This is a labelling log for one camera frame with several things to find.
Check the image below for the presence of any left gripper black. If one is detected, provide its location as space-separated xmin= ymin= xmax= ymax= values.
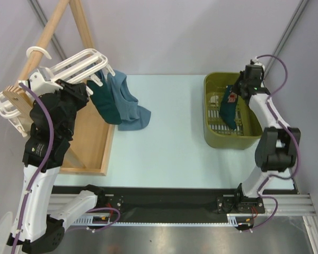
xmin=46 ymin=78 xmax=90 ymax=138

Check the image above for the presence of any white plastic clip hanger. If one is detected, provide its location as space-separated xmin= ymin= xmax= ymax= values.
xmin=0 ymin=48 xmax=114 ymax=138

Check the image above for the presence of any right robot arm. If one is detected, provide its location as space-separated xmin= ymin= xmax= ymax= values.
xmin=232 ymin=61 xmax=301 ymax=212

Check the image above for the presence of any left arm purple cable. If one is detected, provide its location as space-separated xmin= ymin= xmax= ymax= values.
xmin=9 ymin=82 xmax=121 ymax=254

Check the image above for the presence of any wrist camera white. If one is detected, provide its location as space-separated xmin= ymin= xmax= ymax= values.
xmin=19 ymin=67 xmax=62 ymax=96
xmin=250 ymin=57 xmax=265 ymax=70

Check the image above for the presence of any aluminium rail frame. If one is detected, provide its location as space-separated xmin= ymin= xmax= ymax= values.
xmin=26 ymin=193 xmax=318 ymax=254

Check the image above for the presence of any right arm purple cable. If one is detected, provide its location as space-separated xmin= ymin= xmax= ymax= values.
xmin=238 ymin=54 xmax=301 ymax=233

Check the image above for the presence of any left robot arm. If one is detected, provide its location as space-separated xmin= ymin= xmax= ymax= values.
xmin=7 ymin=79 xmax=106 ymax=253

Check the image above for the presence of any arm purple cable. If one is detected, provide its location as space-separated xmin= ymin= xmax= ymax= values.
xmin=238 ymin=54 xmax=301 ymax=233
xmin=9 ymin=82 xmax=121 ymax=254

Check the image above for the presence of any blue sock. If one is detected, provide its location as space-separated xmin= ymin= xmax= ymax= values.
xmin=107 ymin=70 xmax=151 ymax=131

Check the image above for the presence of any green sock with reindeer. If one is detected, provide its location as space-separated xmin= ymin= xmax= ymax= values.
xmin=219 ymin=85 xmax=238 ymax=130

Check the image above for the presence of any dark green sock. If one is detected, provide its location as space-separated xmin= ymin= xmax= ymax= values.
xmin=86 ymin=70 xmax=122 ymax=125

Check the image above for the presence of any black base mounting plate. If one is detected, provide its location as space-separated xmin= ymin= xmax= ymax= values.
xmin=42 ymin=186 xmax=266 ymax=224

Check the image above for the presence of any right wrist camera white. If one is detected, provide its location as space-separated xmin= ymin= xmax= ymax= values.
xmin=250 ymin=57 xmax=265 ymax=70

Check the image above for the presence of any wooden drying rack frame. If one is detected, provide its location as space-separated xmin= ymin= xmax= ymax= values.
xmin=18 ymin=1 xmax=114 ymax=176

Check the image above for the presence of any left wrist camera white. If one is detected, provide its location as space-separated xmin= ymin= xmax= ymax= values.
xmin=19 ymin=67 xmax=62 ymax=96

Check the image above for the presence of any olive green plastic basket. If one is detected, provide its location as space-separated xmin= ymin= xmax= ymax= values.
xmin=203 ymin=72 xmax=263 ymax=150

